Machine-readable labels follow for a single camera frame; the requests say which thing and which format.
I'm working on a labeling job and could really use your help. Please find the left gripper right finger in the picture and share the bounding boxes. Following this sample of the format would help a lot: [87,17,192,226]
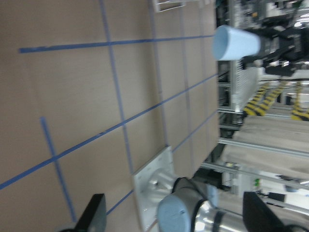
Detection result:
[242,192,309,232]

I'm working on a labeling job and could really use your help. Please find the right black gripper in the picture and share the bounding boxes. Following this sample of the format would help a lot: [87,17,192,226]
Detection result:
[257,26,309,60]

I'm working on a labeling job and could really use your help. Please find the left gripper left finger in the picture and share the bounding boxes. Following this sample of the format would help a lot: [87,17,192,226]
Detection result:
[55,193,107,232]

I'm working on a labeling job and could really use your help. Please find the light blue cup front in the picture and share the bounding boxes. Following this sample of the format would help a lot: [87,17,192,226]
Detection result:
[212,25,261,61]

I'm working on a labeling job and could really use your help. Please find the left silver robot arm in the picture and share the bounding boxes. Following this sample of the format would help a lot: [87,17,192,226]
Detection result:
[133,169,309,232]

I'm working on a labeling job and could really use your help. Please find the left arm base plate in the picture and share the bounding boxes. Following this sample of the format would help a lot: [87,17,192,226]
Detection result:
[132,146,177,232]

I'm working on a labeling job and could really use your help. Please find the white wire cup rack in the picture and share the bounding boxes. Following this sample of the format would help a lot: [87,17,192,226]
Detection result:
[153,0,206,14]

